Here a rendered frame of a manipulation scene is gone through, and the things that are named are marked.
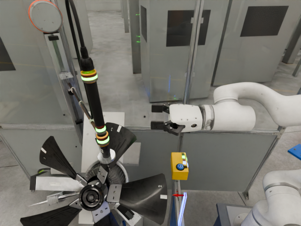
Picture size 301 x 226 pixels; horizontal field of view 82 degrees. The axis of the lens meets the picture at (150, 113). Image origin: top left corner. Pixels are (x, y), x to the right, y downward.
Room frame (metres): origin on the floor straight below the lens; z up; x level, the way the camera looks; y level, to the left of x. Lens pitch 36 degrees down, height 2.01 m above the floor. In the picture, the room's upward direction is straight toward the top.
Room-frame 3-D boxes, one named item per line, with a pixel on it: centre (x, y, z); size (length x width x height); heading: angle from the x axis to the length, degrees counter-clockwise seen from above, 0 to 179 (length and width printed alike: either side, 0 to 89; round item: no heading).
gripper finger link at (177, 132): (0.42, -0.08, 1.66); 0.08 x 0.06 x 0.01; 175
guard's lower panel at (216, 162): (1.19, 0.15, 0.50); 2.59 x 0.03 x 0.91; 88
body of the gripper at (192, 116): (0.46, -0.12, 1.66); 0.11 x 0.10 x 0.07; 88
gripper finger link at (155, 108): (0.52, -0.04, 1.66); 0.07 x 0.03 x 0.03; 88
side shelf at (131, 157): (1.03, 0.27, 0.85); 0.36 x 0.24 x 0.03; 88
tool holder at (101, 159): (0.48, 0.18, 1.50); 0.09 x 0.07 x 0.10; 33
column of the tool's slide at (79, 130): (1.08, 0.57, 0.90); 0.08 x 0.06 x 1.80; 123
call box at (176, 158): (0.75, -0.19, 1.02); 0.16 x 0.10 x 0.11; 178
